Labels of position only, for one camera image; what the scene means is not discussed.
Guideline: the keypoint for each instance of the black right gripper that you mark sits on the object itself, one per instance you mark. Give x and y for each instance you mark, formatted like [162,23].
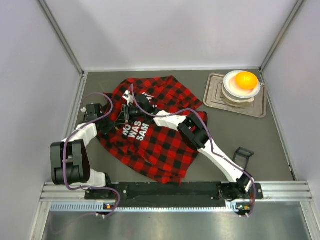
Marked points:
[125,114]

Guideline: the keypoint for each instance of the stack of white paper plates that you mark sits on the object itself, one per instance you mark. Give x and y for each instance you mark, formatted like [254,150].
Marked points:
[236,94]

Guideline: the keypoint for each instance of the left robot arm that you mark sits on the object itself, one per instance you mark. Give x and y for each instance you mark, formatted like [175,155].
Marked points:
[70,165]

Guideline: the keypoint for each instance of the metal tray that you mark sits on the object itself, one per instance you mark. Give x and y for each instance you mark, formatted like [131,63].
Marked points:
[216,96]

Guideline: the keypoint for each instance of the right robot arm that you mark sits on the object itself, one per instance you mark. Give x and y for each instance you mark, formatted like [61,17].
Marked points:
[196,135]

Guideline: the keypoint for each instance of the orange ball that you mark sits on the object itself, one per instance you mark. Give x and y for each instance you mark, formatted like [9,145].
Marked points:
[246,80]

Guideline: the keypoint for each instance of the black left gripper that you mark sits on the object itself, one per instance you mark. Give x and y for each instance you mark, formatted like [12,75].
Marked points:
[105,125]

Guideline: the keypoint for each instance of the red black plaid shirt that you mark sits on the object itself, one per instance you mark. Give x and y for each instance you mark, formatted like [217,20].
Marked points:
[158,153]

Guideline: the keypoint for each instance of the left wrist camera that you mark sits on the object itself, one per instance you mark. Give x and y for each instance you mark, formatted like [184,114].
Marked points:
[93,111]

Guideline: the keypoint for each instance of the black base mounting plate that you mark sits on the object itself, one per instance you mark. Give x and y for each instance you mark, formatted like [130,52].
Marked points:
[187,195]

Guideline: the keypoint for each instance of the perforated cable duct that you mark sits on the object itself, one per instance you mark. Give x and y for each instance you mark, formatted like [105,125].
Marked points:
[103,207]

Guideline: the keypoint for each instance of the black metal bracket stand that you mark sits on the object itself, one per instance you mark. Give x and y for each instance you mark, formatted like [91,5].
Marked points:
[242,156]

